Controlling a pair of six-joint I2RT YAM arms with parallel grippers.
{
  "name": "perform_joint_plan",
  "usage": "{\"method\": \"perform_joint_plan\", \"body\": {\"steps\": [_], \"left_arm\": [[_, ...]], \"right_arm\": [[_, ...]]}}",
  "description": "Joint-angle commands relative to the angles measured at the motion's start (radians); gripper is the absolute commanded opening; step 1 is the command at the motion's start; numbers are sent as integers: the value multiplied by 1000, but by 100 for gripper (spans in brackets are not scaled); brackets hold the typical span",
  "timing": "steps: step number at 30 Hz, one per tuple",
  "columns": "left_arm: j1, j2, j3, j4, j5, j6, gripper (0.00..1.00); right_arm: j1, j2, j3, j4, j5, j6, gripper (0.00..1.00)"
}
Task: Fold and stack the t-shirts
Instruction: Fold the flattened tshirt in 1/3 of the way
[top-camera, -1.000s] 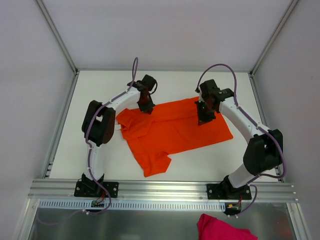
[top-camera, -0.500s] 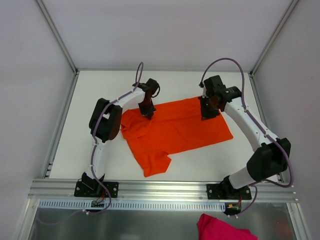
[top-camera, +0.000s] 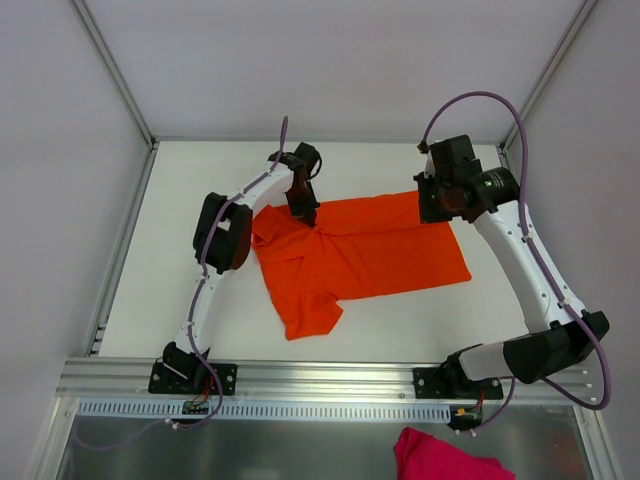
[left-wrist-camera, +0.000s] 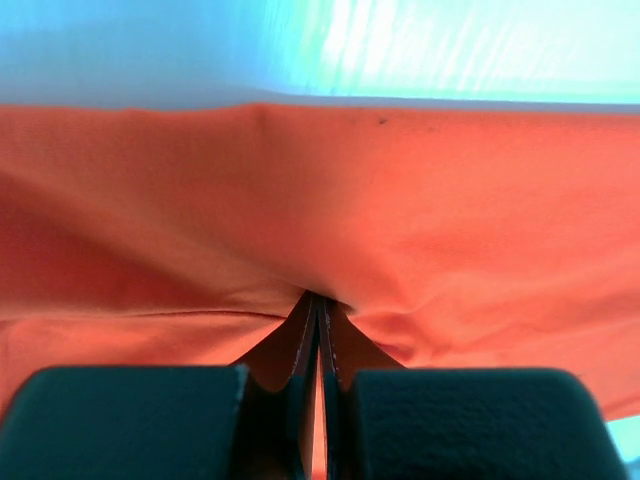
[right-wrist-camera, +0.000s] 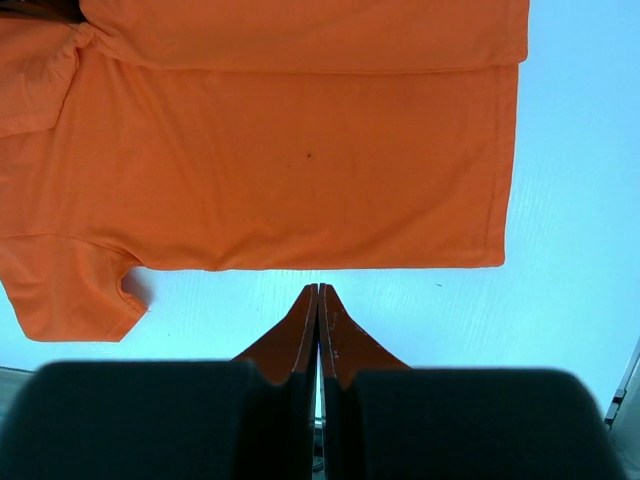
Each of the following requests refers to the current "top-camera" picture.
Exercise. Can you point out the pink t-shirt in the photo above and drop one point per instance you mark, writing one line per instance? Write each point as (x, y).
(422, 456)

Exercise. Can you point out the aluminium mounting rail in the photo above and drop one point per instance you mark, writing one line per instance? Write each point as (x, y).
(278, 380)

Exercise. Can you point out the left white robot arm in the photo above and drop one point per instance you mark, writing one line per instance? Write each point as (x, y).
(222, 243)

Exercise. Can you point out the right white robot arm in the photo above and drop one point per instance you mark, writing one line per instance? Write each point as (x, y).
(562, 332)

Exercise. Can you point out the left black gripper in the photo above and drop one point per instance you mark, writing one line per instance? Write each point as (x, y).
(303, 201)

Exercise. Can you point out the orange t-shirt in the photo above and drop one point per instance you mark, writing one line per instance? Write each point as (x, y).
(358, 248)

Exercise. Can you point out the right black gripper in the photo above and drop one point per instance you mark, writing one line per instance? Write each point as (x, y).
(430, 198)

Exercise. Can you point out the slotted white cable duct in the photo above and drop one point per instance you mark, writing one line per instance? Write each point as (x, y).
(266, 410)

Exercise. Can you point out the left aluminium frame post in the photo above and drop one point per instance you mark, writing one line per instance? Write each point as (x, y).
(89, 24)

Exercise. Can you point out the right aluminium frame post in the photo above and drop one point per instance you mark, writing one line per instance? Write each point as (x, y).
(556, 59)

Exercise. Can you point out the aluminium frame post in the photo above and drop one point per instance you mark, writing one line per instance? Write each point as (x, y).
(556, 59)
(89, 24)

